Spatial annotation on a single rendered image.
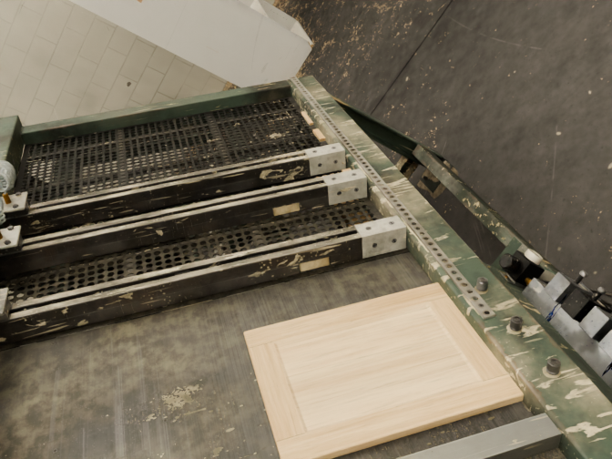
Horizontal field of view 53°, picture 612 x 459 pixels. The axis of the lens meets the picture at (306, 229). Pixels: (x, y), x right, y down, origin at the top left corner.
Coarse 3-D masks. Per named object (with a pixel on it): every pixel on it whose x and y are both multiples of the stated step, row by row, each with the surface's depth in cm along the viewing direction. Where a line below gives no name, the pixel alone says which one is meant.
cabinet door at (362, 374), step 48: (432, 288) 147; (288, 336) 137; (336, 336) 136; (384, 336) 135; (432, 336) 134; (288, 384) 125; (336, 384) 125; (384, 384) 124; (432, 384) 123; (480, 384) 121; (288, 432) 116; (336, 432) 115; (384, 432) 114
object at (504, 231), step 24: (360, 120) 285; (384, 144) 290; (408, 144) 299; (408, 168) 306; (432, 168) 280; (456, 192) 261; (480, 216) 244; (240, 240) 292; (504, 240) 230; (552, 264) 217
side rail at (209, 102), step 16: (208, 96) 256; (224, 96) 255; (240, 96) 255; (256, 96) 257; (272, 96) 259; (288, 96) 261; (112, 112) 249; (128, 112) 248; (144, 112) 248; (160, 112) 249; (176, 112) 251; (192, 112) 253; (32, 128) 241; (48, 128) 240; (64, 128) 242; (80, 128) 244; (96, 128) 245; (112, 128) 247; (144, 128) 251
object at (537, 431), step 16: (544, 416) 112; (496, 432) 110; (512, 432) 109; (528, 432) 109; (544, 432) 109; (560, 432) 109; (432, 448) 108; (448, 448) 108; (464, 448) 107; (480, 448) 107; (496, 448) 107; (512, 448) 107; (528, 448) 108; (544, 448) 109
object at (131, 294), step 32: (384, 224) 162; (224, 256) 156; (256, 256) 156; (288, 256) 155; (320, 256) 157; (352, 256) 160; (96, 288) 149; (128, 288) 148; (160, 288) 149; (192, 288) 151; (224, 288) 154; (0, 320) 141; (32, 320) 143; (64, 320) 146; (96, 320) 148
